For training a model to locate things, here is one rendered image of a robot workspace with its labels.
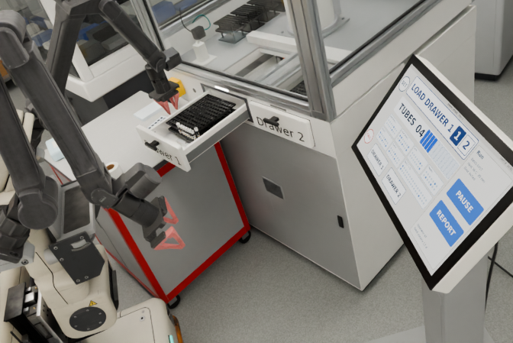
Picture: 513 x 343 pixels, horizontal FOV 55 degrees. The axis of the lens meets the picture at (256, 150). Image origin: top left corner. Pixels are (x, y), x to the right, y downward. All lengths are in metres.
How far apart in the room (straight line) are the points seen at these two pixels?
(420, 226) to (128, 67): 1.86
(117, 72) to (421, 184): 1.81
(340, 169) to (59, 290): 0.95
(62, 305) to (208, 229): 0.94
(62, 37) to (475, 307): 1.33
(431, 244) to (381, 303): 1.16
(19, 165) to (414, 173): 0.86
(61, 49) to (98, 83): 1.18
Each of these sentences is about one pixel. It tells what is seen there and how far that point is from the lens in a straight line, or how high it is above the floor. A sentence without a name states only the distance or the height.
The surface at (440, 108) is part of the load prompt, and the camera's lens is 1.18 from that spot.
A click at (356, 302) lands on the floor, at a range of 2.24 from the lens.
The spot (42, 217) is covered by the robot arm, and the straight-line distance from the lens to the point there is 1.15.
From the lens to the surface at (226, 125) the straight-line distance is 1.83.
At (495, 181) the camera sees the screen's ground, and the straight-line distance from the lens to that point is 1.02.
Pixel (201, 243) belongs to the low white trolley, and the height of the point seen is 0.24.
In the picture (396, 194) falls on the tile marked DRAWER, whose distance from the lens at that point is 1.21.
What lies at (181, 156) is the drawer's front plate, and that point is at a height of 0.89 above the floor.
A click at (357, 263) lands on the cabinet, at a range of 2.05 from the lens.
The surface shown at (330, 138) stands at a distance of 1.61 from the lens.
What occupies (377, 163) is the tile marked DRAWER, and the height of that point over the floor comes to 1.00.
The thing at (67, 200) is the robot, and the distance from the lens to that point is 1.51.
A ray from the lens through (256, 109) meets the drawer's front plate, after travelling 1.80.
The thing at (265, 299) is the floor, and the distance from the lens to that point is 2.33.
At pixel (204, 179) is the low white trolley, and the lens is 2.18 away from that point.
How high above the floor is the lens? 1.84
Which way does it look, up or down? 36 degrees down
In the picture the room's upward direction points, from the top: 17 degrees counter-clockwise
